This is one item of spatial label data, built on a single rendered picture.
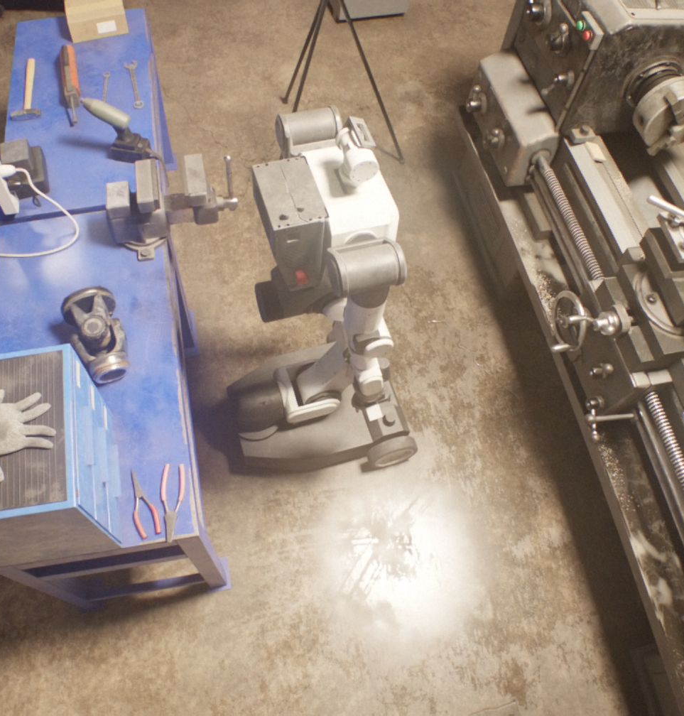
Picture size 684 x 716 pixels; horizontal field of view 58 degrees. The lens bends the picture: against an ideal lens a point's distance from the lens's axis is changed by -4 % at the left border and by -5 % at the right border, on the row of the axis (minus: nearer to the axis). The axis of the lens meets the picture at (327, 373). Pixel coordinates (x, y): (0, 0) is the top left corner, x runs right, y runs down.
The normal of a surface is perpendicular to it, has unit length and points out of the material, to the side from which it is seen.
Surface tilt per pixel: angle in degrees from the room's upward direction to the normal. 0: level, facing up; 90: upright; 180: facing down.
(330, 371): 60
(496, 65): 32
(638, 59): 90
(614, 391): 90
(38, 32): 0
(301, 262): 90
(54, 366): 0
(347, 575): 0
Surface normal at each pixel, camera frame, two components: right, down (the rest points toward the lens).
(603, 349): -0.98, 0.15
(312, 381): -0.64, -0.14
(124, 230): 0.20, 0.88
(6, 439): 0.13, -0.29
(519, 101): -0.47, -0.29
